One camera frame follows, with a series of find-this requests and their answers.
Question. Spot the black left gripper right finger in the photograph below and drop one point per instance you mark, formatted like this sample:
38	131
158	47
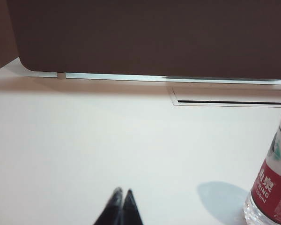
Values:
130	211

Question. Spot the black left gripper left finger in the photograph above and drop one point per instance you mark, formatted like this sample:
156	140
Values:
116	208

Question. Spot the clear red-label water bottle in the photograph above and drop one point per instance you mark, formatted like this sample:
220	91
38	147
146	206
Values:
271	187

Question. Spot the brown desk partition panel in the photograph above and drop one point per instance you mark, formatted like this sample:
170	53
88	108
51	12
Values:
154	35

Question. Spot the brown building column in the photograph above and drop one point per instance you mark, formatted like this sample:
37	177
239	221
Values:
2	28

